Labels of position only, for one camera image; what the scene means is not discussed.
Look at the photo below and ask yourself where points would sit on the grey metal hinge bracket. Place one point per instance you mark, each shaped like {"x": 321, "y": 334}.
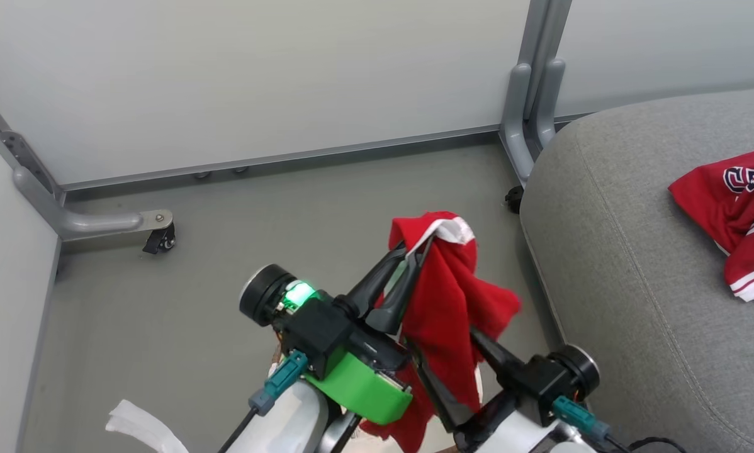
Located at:
{"x": 28, "y": 160}

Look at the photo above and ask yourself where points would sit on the grey fabric sofa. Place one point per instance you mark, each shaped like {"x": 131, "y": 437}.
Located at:
{"x": 635, "y": 251}

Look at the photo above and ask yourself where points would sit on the black caster wheel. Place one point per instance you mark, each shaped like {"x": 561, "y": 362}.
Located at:
{"x": 514, "y": 199}
{"x": 162, "y": 240}

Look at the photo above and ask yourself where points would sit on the plain red garment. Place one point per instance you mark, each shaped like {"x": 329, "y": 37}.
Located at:
{"x": 446, "y": 302}

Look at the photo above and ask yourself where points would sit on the grey curved partition leg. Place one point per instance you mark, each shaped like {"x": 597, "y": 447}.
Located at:
{"x": 515, "y": 119}
{"x": 549, "y": 100}

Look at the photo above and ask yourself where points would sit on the white cloth strip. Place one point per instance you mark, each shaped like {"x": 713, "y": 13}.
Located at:
{"x": 141, "y": 425}

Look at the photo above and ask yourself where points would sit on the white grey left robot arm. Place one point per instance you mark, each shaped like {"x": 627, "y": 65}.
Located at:
{"x": 289, "y": 421}

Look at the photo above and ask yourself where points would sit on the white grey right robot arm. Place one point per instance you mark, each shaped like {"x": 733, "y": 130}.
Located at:
{"x": 522, "y": 437}

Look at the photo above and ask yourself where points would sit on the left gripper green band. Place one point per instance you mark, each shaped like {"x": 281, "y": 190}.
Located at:
{"x": 333, "y": 340}

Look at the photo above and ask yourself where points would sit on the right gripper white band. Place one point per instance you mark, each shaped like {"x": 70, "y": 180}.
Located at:
{"x": 547, "y": 384}

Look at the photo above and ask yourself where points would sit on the grey metal partition post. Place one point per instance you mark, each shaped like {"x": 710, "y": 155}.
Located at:
{"x": 544, "y": 31}

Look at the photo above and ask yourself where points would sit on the red white striped jersey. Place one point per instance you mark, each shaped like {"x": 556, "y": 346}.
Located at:
{"x": 723, "y": 201}

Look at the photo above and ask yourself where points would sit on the grey partition bottom rail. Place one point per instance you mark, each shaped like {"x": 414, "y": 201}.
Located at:
{"x": 276, "y": 157}

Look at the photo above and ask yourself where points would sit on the white plastic laundry basket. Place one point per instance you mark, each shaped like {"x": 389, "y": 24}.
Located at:
{"x": 479, "y": 385}

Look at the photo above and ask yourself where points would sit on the grey partition leg with plate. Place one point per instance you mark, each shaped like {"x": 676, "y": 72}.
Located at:
{"x": 94, "y": 221}

